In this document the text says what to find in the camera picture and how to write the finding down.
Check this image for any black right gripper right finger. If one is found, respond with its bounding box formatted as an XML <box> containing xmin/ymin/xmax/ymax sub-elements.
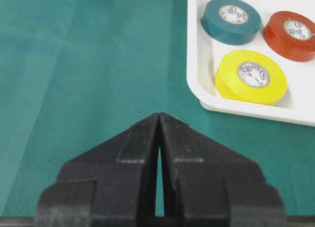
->
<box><xmin>159</xmin><ymin>113</ymin><xmax>286</xmax><ymax>227</ymax></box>

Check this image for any yellow tape roll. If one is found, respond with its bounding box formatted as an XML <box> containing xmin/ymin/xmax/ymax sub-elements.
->
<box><xmin>214</xmin><ymin>50</ymin><xmax>288</xmax><ymax>105</ymax></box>

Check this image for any red tape roll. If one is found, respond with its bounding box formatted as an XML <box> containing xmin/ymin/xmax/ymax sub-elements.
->
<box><xmin>263</xmin><ymin>11</ymin><xmax>315</xmax><ymax>62</ymax></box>

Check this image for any teal green tape roll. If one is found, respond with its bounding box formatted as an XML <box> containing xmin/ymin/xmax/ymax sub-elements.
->
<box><xmin>201</xmin><ymin>0</ymin><xmax>261</xmax><ymax>45</ymax></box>

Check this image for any green table cloth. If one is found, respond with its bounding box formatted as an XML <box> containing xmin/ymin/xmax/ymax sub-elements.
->
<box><xmin>0</xmin><ymin>0</ymin><xmax>315</xmax><ymax>216</ymax></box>

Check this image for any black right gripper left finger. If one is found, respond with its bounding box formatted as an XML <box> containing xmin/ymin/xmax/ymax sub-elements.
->
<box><xmin>34</xmin><ymin>113</ymin><xmax>159</xmax><ymax>227</ymax></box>

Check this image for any white plastic tray case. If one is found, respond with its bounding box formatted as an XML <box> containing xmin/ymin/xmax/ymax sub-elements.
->
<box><xmin>186</xmin><ymin>0</ymin><xmax>315</xmax><ymax>127</ymax></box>

